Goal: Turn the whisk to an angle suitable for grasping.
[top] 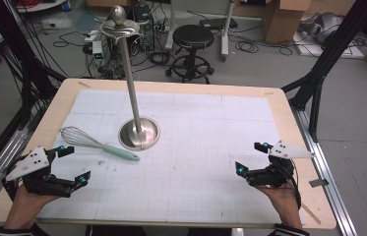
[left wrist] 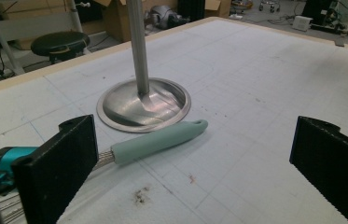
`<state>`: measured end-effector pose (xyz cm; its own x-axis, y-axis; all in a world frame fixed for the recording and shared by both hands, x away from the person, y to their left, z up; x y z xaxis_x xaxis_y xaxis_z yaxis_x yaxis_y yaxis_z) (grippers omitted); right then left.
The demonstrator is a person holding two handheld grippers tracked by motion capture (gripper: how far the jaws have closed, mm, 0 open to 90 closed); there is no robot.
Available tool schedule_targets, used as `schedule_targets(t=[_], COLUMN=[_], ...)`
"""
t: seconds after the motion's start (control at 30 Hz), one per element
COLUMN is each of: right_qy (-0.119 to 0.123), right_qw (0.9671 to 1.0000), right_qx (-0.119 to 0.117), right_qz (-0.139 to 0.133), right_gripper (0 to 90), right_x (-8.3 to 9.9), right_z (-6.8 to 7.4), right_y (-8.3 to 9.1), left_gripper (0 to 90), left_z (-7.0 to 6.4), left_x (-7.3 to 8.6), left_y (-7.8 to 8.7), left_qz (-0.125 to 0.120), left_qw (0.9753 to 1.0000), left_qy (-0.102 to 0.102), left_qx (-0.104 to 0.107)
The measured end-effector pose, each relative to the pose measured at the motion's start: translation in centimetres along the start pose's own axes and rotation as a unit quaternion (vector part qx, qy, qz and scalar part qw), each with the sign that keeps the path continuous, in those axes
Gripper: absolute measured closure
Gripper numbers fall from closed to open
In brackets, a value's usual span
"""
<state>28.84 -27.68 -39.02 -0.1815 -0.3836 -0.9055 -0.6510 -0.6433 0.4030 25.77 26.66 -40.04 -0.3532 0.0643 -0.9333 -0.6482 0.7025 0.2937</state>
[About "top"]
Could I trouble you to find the grey tape strip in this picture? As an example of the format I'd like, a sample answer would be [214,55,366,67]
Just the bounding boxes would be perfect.
[308,178,330,189]

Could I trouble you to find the person's right hand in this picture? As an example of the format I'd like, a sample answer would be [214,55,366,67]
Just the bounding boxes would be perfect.
[255,182,304,230]

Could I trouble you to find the thin wooden strip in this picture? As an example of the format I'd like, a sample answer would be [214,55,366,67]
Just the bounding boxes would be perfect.
[301,203,322,226]

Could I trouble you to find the black metal frame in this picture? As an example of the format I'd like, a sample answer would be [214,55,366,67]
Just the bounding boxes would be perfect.
[0,0,68,190]
[281,0,367,143]

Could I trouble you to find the person's left hand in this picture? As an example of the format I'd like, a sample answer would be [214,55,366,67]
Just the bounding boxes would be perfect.
[12,184,61,231]

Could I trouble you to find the black computer tower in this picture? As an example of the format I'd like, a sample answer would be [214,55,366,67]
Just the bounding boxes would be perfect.
[134,4,156,52]

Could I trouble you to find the person's dark clothing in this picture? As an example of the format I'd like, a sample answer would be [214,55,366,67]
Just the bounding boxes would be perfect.
[85,224,235,236]

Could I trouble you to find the black round stool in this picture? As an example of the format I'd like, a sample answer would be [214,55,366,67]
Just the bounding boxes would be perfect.
[165,24,215,86]

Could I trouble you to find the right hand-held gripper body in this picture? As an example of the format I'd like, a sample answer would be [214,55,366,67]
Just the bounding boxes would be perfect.
[245,140,317,190]

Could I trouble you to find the steel utensil stand with hooks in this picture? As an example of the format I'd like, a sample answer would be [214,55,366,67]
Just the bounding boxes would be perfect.
[98,4,161,151]

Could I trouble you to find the flat black device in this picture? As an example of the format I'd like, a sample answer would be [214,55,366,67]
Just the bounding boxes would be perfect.
[199,17,239,31]

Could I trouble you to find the white grid mat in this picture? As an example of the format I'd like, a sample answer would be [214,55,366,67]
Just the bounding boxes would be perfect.
[36,88,306,226]

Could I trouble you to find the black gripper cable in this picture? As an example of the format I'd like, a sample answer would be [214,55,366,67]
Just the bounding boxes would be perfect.
[280,161,303,210]

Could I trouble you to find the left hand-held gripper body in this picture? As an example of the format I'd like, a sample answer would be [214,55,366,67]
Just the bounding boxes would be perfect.
[1,146,74,200]

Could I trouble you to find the large cardboard box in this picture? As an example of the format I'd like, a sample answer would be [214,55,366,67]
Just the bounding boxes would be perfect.
[261,0,313,45]

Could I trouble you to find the metal whisk with green handle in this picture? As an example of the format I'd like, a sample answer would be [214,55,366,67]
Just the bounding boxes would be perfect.
[59,126,142,162]

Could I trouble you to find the grey bag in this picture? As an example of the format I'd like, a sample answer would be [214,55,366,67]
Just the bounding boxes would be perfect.
[298,12,347,45]

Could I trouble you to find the white floor board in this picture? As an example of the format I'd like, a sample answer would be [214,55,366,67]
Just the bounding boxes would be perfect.
[292,30,366,60]

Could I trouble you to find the coiled black cable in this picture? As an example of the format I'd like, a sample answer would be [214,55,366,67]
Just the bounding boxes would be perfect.
[234,38,262,54]

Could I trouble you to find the small white device with display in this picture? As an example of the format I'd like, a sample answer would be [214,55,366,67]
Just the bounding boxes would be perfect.
[91,40,104,60]

